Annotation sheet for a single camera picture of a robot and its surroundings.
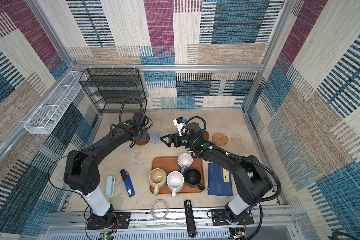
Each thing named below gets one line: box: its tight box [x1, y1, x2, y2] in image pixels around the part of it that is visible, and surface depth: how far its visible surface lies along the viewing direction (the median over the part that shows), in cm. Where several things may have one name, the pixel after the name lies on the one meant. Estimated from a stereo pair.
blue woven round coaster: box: [150, 131, 165, 145], surface depth 106 cm
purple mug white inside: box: [177, 153, 194, 175], surface depth 88 cm
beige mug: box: [148, 168, 167, 196], surface depth 80 cm
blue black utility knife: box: [120, 169, 136, 198], surface depth 84 cm
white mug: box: [166, 170, 185, 199], surface depth 80 cm
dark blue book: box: [208, 163, 233, 198], surface depth 85 cm
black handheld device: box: [184, 200, 197, 238], surface depth 74 cm
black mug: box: [184, 168, 205, 191], surface depth 81 cm
